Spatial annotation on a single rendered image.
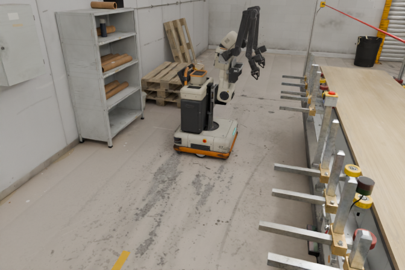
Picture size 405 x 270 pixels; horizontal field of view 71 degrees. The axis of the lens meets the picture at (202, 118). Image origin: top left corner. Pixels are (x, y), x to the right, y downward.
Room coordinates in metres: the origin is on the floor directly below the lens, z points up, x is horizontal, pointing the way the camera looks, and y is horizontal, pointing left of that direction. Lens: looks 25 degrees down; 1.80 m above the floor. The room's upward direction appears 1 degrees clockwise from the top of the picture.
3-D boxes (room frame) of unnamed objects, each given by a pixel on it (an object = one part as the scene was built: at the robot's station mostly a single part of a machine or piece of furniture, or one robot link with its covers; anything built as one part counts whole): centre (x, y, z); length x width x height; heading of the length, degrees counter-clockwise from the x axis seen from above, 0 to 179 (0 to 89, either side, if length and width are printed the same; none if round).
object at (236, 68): (3.00, -0.34, 0.99); 0.28 x 0.16 x 0.22; 165
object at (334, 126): (1.38, -0.71, 0.92); 0.04 x 0.04 x 0.48; 75
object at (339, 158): (1.14, -0.65, 0.87); 0.04 x 0.04 x 0.48; 75
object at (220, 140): (3.07, -0.06, 0.16); 0.67 x 0.64 x 0.25; 75
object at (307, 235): (0.89, -0.47, 0.84); 0.43 x 0.03 x 0.04; 75
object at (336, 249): (0.87, -0.58, 0.85); 0.14 x 0.06 x 0.05; 165
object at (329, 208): (1.11, -0.64, 0.84); 0.14 x 0.06 x 0.05; 165
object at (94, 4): (3.58, 1.18, 1.59); 0.30 x 0.08 x 0.08; 75
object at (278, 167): (1.36, -0.64, 0.83); 0.43 x 0.03 x 0.04; 75
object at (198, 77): (3.11, 0.05, 0.87); 0.23 x 0.15 x 0.11; 165
